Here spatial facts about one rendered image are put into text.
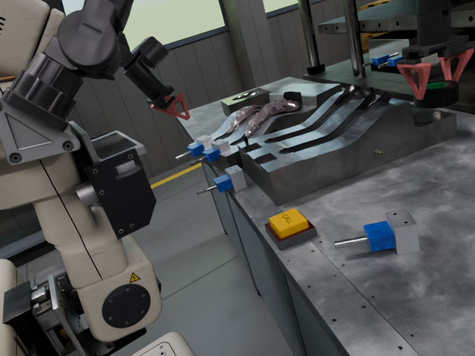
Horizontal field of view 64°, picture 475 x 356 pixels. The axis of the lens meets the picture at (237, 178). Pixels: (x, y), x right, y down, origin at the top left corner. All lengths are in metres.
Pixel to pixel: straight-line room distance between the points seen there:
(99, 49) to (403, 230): 0.54
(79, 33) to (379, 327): 0.57
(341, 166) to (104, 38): 0.59
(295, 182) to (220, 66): 3.14
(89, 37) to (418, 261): 0.60
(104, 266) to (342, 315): 0.48
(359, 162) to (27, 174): 0.71
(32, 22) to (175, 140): 3.12
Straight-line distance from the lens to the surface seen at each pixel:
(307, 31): 2.27
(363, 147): 0.95
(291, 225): 0.75
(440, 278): 0.66
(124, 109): 3.64
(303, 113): 1.29
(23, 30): 0.77
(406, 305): 0.62
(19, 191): 0.81
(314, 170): 0.91
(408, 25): 1.67
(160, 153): 3.78
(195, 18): 3.86
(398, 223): 0.68
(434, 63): 1.75
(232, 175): 1.00
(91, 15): 0.61
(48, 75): 0.62
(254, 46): 3.89
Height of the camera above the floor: 1.23
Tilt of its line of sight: 23 degrees down
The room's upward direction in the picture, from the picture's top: 17 degrees counter-clockwise
